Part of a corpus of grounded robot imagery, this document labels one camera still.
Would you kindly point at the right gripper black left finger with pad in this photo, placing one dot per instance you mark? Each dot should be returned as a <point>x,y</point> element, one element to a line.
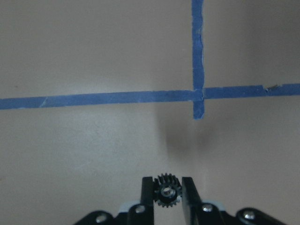
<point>142,213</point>

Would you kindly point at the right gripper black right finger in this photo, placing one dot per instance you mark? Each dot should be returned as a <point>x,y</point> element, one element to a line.
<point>196,211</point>

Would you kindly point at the small black bearing gear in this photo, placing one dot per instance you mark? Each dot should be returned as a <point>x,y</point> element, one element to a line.
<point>167,190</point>

